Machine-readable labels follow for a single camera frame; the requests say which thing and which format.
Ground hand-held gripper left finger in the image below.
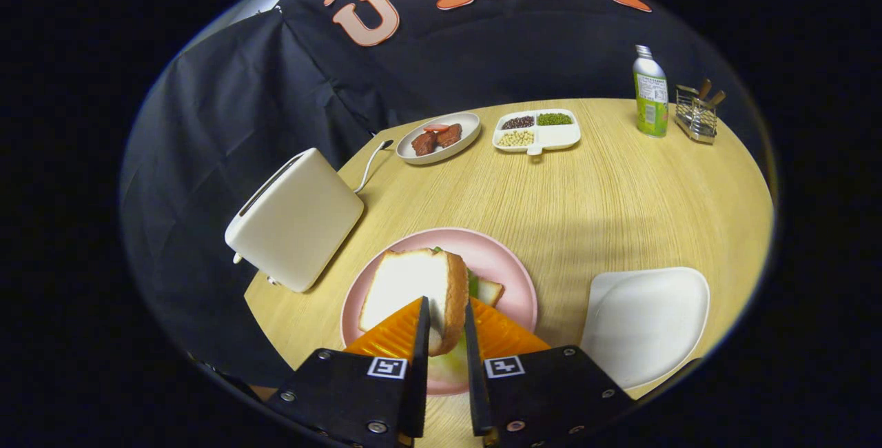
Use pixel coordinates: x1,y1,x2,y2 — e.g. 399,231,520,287
265,296,431,448

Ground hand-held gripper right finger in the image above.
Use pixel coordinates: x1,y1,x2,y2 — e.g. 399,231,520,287
463,296,638,448

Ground toasted bread slice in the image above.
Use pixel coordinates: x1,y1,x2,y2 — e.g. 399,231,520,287
358,248,470,357

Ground green lettuce leaf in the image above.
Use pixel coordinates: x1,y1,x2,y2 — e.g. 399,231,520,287
433,246,481,299

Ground white bread slice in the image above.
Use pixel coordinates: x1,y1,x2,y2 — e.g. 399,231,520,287
475,278,505,308

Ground pink round plate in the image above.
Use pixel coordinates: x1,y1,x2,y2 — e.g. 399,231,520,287
341,227,538,397

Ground white plate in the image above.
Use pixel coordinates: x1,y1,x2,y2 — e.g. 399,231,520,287
580,267,710,390

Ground white toaster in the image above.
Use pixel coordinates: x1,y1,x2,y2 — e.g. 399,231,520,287
225,147,365,294

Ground grey round plate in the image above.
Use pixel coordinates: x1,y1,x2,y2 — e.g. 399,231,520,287
396,112,482,165

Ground white divided dish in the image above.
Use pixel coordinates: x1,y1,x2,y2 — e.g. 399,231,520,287
492,109,582,156

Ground black backdrop cloth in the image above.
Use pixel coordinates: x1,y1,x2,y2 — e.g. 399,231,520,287
119,0,766,387

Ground silver bottle with green label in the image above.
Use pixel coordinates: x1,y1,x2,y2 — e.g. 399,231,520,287
633,45,670,138

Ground white toaster cable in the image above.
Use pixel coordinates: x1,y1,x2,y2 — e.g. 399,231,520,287
353,139,394,194

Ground metal wire utensil holder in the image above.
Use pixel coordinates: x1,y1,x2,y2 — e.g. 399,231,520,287
675,84,719,144

